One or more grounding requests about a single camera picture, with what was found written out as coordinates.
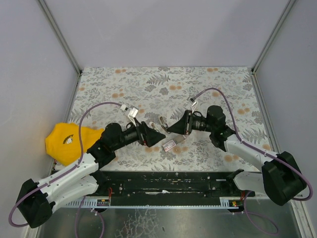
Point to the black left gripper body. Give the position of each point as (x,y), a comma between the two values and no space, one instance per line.
(143,135)

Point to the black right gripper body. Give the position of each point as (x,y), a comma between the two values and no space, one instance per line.
(187,122)

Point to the red white staple box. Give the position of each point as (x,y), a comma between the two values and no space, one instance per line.
(173,142)

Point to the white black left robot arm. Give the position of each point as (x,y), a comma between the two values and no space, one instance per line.
(37,201)

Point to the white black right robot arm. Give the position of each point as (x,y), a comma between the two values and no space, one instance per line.
(279,176)

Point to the floral table mat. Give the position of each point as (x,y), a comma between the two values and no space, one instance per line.
(165,91)

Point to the yellow cloth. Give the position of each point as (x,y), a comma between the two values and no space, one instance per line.
(63,142)

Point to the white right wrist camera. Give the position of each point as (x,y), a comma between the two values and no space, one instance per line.
(194,104)

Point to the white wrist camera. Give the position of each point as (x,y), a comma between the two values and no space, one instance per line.
(194,104)
(130,112)

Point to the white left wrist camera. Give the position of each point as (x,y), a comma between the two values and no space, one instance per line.
(130,112)

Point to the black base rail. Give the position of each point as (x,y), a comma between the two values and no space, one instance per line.
(125,183)

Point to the white cable duct strip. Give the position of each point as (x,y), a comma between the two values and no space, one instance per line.
(158,201)

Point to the aluminium frame rail right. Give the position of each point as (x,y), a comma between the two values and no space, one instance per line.
(264,111)

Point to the aluminium frame post left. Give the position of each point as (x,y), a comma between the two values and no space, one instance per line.
(59,35)

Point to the aluminium frame post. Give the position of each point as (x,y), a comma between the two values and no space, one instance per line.
(283,17)
(59,35)

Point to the aluminium frame post right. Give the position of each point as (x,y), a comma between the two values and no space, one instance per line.
(283,17)

